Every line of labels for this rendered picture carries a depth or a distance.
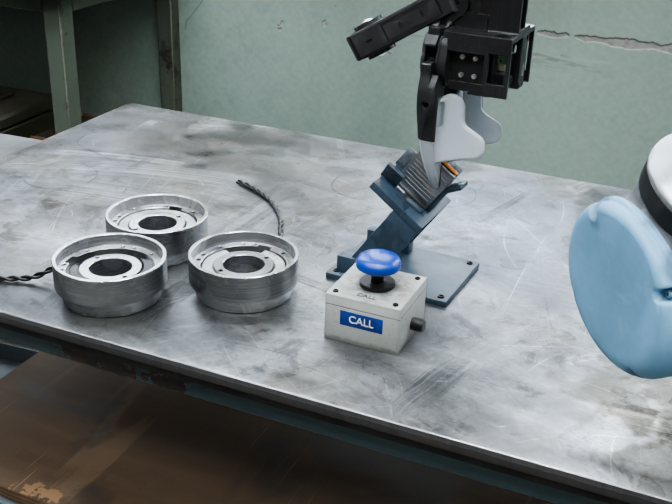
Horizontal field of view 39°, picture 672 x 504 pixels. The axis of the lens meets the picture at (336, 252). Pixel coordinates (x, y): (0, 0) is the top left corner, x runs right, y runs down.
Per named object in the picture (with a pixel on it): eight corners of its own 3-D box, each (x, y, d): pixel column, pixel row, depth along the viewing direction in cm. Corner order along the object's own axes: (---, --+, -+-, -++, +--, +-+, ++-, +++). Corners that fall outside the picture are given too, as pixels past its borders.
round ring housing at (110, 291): (187, 280, 94) (185, 242, 93) (134, 330, 85) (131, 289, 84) (93, 262, 97) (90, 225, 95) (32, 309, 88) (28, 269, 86)
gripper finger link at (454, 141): (472, 203, 86) (486, 101, 83) (411, 190, 89) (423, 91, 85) (483, 195, 89) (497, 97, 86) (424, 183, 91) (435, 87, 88)
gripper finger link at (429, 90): (427, 145, 85) (439, 45, 82) (411, 142, 86) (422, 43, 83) (446, 136, 89) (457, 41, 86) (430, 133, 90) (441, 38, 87)
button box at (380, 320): (323, 337, 85) (324, 289, 83) (354, 303, 91) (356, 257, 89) (408, 359, 82) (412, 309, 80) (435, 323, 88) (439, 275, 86)
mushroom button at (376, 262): (346, 309, 85) (349, 258, 83) (364, 290, 88) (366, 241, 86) (388, 319, 84) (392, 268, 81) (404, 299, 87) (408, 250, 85)
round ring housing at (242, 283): (266, 327, 87) (266, 287, 85) (168, 302, 90) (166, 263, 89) (316, 280, 95) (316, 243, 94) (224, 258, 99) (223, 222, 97)
